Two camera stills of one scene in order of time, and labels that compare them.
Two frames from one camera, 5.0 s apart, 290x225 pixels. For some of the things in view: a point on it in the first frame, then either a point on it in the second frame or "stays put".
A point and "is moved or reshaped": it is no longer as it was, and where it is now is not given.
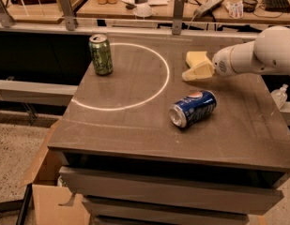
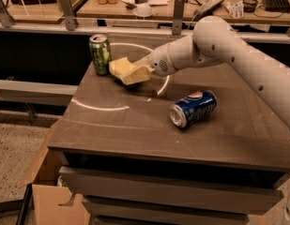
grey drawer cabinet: [125, 161] stays put
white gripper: [221, 62] -> [159, 61]
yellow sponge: [196, 57] is moved or reshaped
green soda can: [101, 54] stays put
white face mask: [143, 10] stays put
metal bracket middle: [68, 12] stays put
